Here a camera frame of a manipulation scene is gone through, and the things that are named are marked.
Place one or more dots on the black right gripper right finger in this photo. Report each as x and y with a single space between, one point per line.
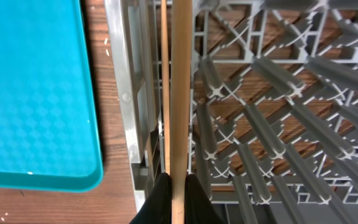
198 208

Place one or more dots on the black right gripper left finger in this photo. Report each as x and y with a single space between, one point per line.
157 209

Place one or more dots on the wooden chopstick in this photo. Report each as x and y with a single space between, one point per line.
182 18
165 84

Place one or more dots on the grey plastic dish rack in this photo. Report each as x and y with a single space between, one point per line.
273 109

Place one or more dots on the teal plastic tray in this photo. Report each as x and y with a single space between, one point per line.
48 128

